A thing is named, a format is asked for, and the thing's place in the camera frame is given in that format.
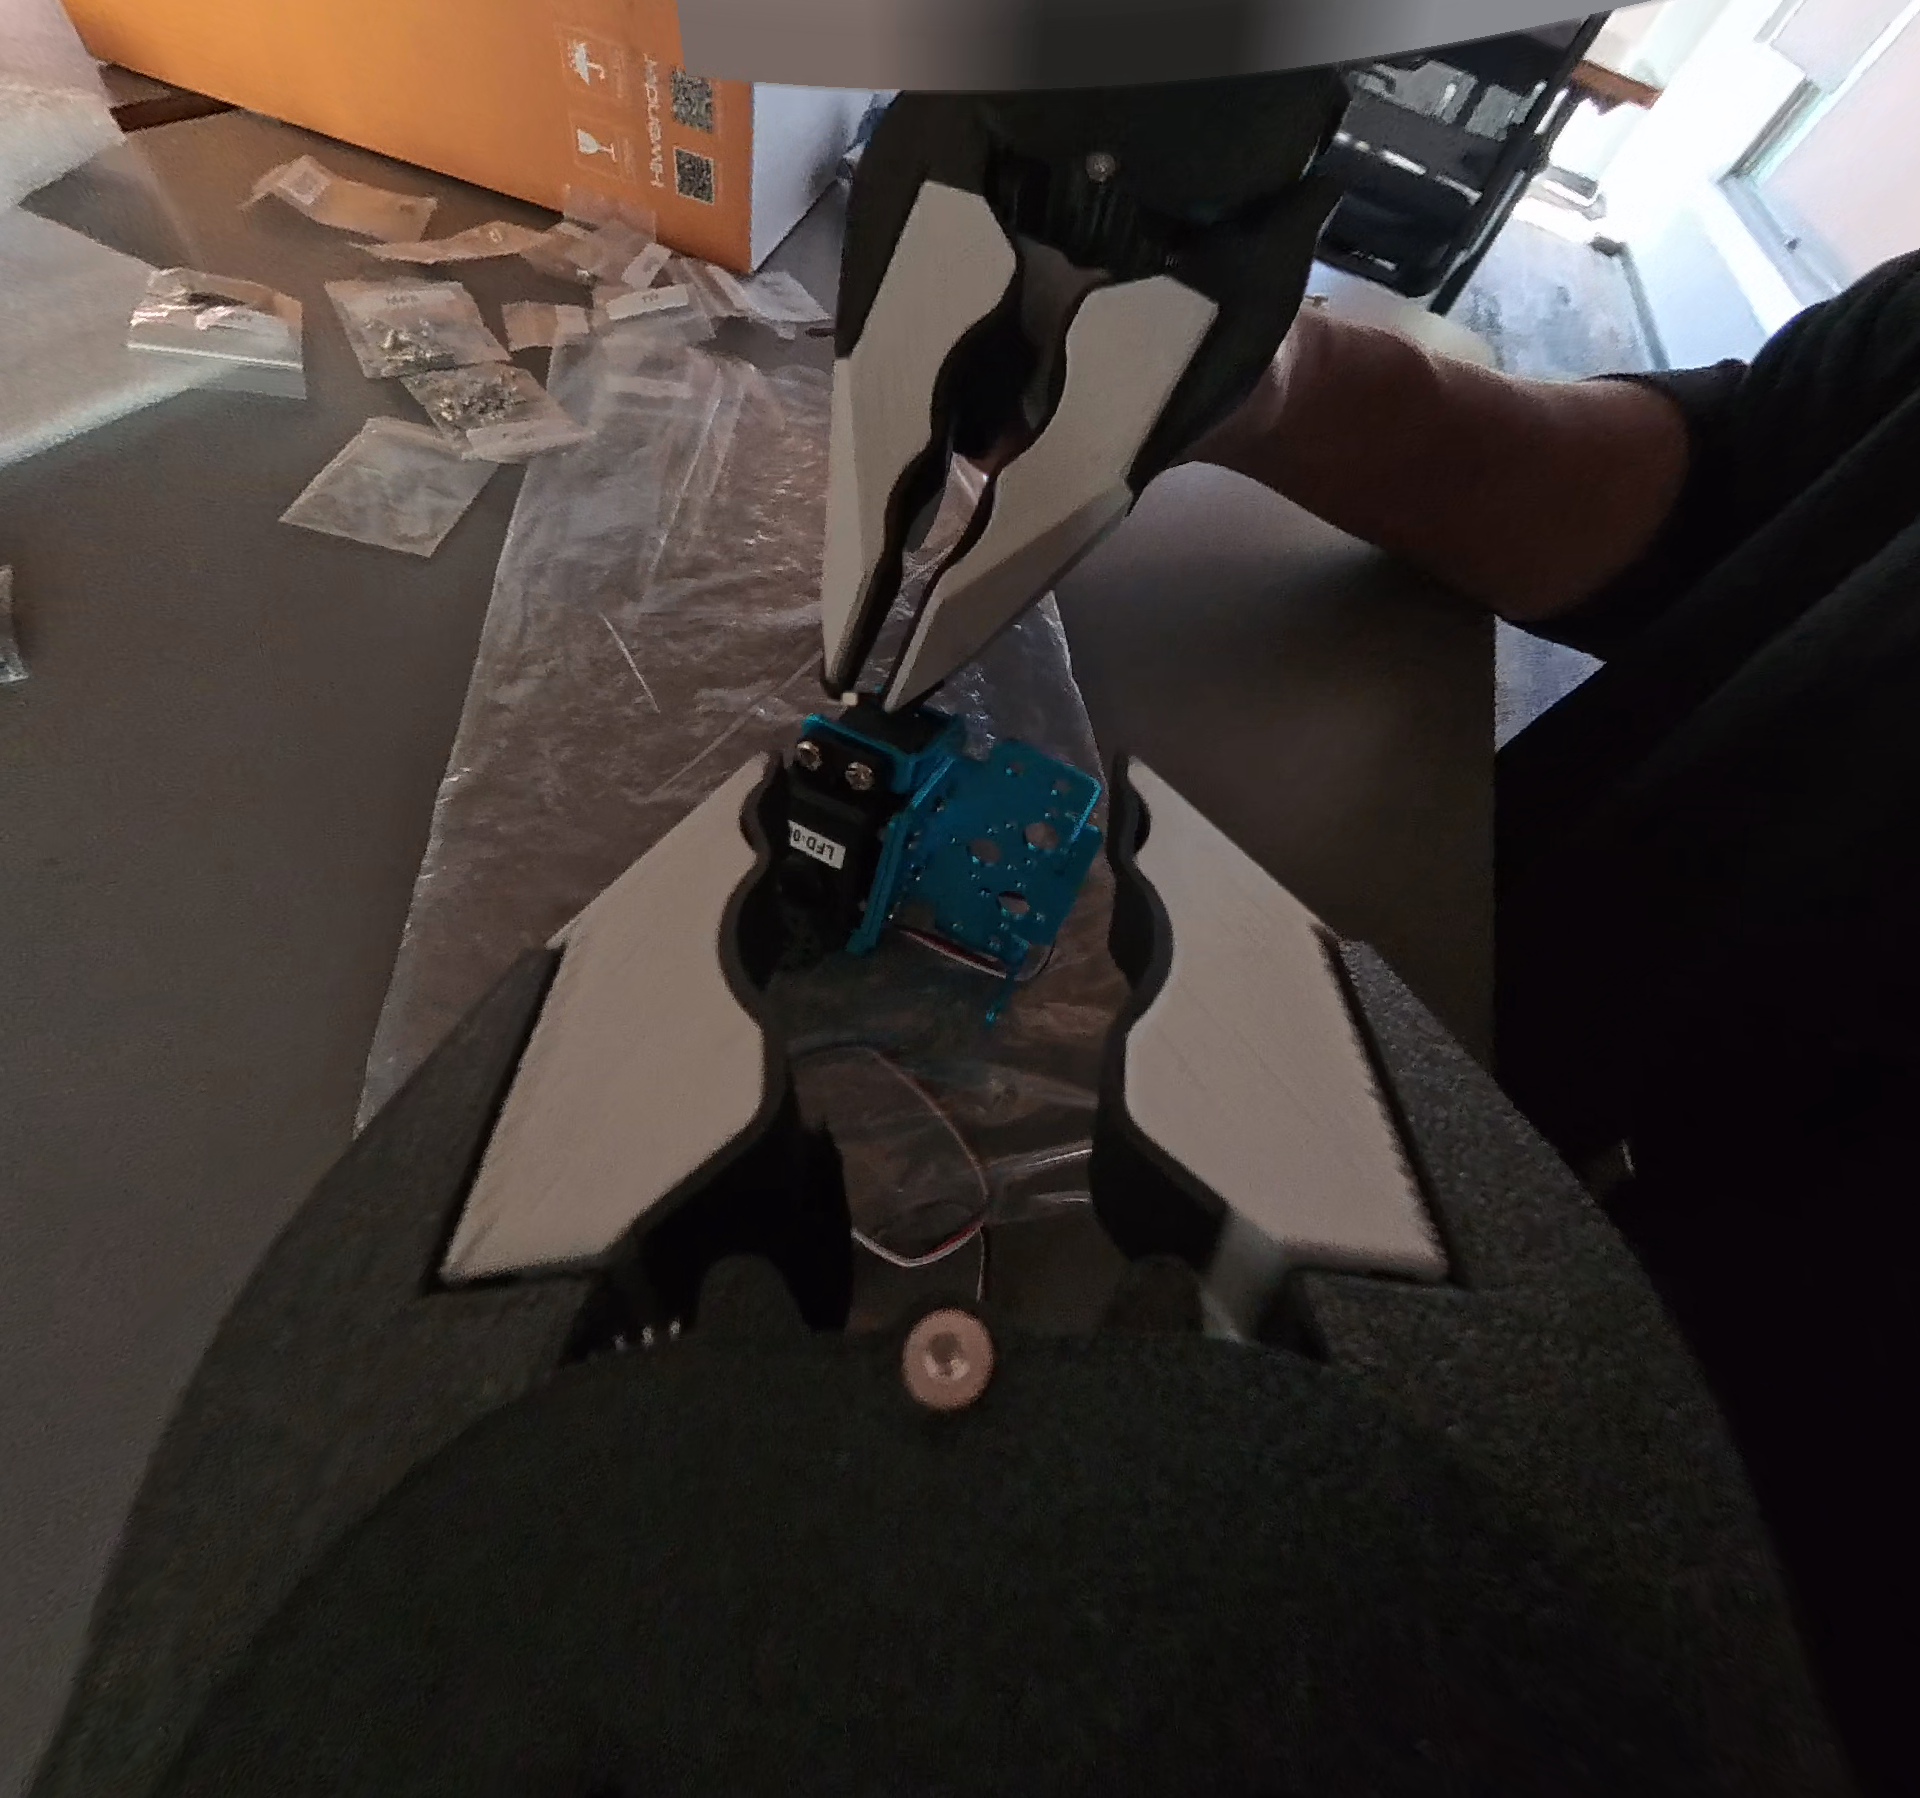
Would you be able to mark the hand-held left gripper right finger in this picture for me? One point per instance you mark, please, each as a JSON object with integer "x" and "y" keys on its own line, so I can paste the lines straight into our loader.
{"x": 1275, "y": 1079}

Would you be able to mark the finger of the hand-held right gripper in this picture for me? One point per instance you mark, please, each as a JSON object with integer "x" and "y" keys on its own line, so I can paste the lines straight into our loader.
{"x": 900, "y": 313}
{"x": 1094, "y": 418}

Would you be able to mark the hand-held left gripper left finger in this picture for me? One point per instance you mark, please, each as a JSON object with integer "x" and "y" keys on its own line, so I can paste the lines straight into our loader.
{"x": 601, "y": 1079}

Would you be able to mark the black servo with blue bracket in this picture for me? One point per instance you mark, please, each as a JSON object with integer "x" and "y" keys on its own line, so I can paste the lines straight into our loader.
{"x": 991, "y": 838}

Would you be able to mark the black metal chair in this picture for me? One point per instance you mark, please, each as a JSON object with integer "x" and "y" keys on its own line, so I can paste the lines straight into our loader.
{"x": 1424, "y": 193}

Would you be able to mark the large clear plastic bag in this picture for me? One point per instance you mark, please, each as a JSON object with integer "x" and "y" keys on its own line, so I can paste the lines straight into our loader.
{"x": 631, "y": 718}

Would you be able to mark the pile of small screw bags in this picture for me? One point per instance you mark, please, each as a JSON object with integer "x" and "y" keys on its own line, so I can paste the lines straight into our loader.
{"x": 421, "y": 329}

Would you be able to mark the orange cardboard box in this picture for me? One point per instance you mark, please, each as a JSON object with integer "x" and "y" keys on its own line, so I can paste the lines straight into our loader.
{"x": 374, "y": 29}

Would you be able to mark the bright window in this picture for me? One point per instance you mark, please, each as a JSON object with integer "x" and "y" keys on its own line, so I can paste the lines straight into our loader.
{"x": 1801, "y": 102}

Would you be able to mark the small bag with black parts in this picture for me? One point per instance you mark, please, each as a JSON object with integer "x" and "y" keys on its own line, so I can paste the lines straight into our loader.
{"x": 210, "y": 313}

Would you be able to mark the small bag with blue parts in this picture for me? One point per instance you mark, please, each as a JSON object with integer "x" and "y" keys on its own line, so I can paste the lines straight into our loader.
{"x": 9, "y": 629}

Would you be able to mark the white foam sheet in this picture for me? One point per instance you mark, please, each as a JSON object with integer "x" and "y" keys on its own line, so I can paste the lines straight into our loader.
{"x": 61, "y": 329}

